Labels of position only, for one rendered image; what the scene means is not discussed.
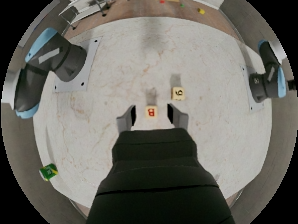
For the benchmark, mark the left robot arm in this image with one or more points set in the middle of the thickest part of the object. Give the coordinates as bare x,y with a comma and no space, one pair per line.
269,84

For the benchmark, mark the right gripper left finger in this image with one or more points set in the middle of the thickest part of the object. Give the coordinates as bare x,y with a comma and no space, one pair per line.
126,121

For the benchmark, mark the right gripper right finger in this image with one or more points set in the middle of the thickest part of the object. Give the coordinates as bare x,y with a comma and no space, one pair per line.
177,118

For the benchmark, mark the green and yellow drink can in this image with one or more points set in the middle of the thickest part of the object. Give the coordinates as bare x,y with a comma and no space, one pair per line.
48,171

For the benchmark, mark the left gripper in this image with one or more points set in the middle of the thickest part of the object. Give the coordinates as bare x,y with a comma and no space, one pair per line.
291,84

